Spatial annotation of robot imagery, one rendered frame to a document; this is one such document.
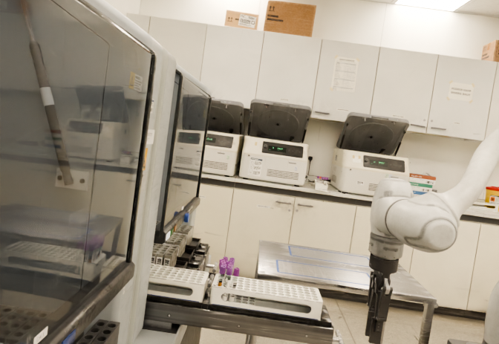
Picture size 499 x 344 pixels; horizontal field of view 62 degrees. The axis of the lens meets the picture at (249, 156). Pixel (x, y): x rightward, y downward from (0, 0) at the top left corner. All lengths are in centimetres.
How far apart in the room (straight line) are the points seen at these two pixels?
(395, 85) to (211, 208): 193
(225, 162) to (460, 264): 212
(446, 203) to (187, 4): 360
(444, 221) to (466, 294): 306
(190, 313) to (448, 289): 303
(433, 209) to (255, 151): 256
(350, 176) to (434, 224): 256
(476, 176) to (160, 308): 86
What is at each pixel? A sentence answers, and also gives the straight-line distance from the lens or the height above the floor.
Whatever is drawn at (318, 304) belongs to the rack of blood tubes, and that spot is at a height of 86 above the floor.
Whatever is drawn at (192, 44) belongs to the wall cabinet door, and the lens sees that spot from 384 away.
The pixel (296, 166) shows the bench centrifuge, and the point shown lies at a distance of 344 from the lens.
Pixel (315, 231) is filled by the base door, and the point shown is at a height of 56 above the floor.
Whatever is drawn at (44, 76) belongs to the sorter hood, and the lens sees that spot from 47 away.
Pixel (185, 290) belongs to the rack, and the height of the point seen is 81.
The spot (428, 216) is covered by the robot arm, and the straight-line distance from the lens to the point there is 98.
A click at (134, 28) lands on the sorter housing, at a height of 144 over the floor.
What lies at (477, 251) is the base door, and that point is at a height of 58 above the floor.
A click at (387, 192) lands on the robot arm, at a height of 117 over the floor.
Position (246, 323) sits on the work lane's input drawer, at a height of 79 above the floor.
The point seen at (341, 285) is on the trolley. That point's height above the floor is 82.
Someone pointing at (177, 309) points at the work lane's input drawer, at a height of 80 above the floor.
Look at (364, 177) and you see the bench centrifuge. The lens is 354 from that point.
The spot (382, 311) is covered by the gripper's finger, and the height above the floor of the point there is 86.
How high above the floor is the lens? 127
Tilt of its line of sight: 3 degrees down
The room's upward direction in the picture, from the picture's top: 8 degrees clockwise
